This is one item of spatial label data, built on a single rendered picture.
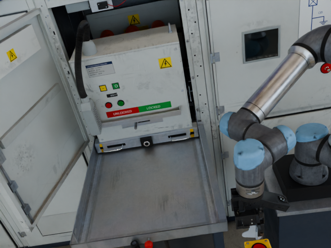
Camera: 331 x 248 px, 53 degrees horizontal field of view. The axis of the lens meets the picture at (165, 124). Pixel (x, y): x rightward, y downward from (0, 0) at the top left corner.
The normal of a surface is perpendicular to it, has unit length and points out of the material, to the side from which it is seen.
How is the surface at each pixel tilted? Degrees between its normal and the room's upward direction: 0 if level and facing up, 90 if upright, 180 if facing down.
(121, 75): 93
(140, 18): 90
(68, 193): 90
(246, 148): 0
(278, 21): 90
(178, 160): 0
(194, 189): 0
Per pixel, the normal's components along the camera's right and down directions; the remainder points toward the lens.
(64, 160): 0.96, -0.03
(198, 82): 0.04, 0.55
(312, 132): -0.25, -0.87
